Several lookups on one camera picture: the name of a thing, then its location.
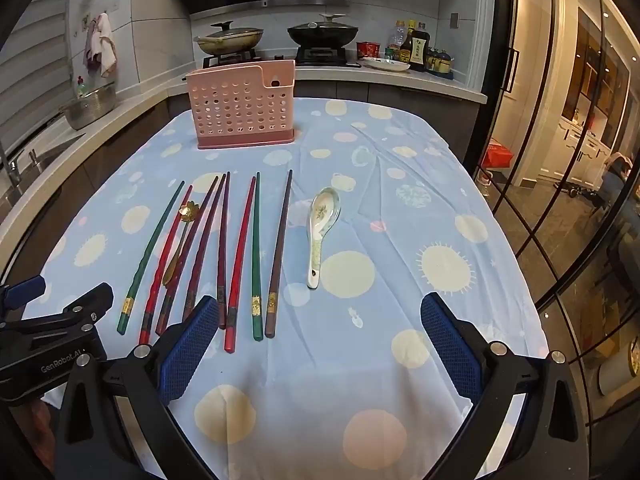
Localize red box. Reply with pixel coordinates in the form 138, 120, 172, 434
482, 142, 513, 167

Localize white floral ceramic spoon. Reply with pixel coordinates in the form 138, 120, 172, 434
306, 186, 342, 290

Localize white window blinds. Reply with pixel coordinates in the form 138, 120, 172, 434
0, 0, 76, 131

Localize beige wok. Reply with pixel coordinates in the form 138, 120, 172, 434
194, 30, 264, 56

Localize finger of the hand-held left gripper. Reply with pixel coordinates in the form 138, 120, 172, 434
0, 282, 115, 333
0, 275, 47, 318

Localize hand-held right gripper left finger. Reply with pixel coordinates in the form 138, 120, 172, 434
52, 296, 221, 480

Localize black gas hob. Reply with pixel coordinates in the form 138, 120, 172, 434
201, 49, 362, 70

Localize gold flower-shaped spoon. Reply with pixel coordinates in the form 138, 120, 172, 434
162, 201, 200, 287

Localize black wok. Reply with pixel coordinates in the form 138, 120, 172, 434
287, 25, 360, 47

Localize condiment jar set teal tray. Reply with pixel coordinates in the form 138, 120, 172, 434
427, 49, 455, 80

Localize steel sink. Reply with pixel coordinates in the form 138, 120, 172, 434
0, 132, 86, 201

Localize glass lid grey knob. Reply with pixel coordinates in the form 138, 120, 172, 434
289, 14, 358, 32

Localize pink perforated utensil holder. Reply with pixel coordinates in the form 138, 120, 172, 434
186, 59, 297, 150

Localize steel colander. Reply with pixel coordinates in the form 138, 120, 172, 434
60, 85, 117, 131

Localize black-framed glass sliding door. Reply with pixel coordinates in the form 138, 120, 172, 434
467, 0, 640, 480

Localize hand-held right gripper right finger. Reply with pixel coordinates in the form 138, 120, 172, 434
420, 292, 581, 480

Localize white plate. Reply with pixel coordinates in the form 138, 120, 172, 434
361, 56, 412, 72

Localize red chopstick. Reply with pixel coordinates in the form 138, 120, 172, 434
224, 176, 257, 354
139, 185, 194, 346

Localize maroon chopstick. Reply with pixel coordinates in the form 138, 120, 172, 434
217, 171, 232, 331
182, 174, 228, 323
155, 176, 220, 337

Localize purple hanging cloth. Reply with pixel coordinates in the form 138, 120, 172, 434
82, 20, 103, 68

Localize brown chopstick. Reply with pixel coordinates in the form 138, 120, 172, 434
264, 169, 294, 339

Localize dark soy sauce bottle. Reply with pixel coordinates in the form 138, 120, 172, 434
410, 22, 432, 72

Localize white hanging towel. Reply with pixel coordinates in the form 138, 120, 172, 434
95, 12, 118, 77

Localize steel faucet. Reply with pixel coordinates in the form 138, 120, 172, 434
0, 142, 25, 196

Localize glass lid black knob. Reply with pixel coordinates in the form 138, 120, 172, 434
207, 21, 257, 41

